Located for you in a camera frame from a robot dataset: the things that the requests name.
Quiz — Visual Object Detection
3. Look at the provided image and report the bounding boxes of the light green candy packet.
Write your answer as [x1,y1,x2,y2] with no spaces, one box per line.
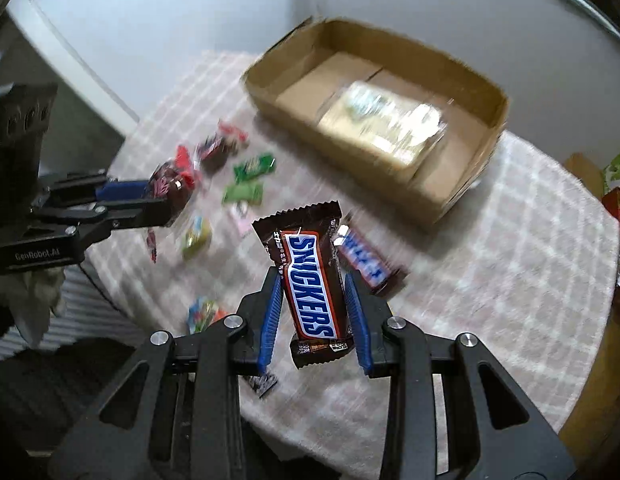
[222,182,265,206]

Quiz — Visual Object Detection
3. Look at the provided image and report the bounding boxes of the green snack bag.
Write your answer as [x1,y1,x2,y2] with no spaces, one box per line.
[602,146,620,196]

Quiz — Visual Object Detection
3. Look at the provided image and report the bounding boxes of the yellow green candy packet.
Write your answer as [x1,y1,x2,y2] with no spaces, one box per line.
[182,216,212,261]

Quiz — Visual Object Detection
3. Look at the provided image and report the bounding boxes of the black candy packet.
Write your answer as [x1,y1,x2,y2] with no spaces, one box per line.
[240,370,278,400]

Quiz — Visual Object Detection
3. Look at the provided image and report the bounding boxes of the dark green candy packet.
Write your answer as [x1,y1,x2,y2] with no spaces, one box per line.
[233,152,277,183]

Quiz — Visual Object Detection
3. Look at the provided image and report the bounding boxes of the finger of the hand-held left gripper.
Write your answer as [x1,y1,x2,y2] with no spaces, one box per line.
[32,194,184,235]
[44,170,152,207]

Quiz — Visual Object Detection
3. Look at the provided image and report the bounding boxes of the brown chocolate bar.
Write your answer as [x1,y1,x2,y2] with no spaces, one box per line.
[252,199,356,371]
[335,225,408,296]

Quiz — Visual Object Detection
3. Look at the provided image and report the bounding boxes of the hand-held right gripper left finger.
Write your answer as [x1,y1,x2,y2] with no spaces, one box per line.
[55,267,286,480]

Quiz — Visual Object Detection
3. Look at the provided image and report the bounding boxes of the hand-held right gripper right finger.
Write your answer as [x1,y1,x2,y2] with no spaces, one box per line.
[342,272,576,480]

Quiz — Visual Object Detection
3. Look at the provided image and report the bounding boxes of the multicoloured candy packet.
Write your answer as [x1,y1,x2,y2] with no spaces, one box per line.
[187,297,227,336]

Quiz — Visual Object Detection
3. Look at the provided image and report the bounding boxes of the pink plaid blanket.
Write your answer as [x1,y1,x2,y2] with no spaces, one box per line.
[87,50,620,466]

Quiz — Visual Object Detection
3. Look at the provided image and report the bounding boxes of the brown candy packet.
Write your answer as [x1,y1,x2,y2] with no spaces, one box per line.
[197,135,241,173]

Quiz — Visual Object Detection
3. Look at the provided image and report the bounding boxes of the cardboard box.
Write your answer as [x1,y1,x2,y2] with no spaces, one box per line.
[240,17,511,226]

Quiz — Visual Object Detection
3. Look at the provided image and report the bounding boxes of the red candy wrapper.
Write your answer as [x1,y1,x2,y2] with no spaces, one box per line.
[217,120,249,145]

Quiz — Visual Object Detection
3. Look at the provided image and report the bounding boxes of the clear biscuit pack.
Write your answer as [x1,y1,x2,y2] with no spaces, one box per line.
[317,80,448,171]

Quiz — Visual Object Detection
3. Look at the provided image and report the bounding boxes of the dark red candy packet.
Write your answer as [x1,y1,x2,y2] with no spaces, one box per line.
[147,145,202,226]

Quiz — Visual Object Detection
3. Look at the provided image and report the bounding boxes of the pink candy packet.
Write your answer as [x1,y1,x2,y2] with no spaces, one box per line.
[230,202,256,236]

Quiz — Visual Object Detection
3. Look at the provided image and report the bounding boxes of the white cloth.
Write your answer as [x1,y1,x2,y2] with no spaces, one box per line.
[15,265,66,343]

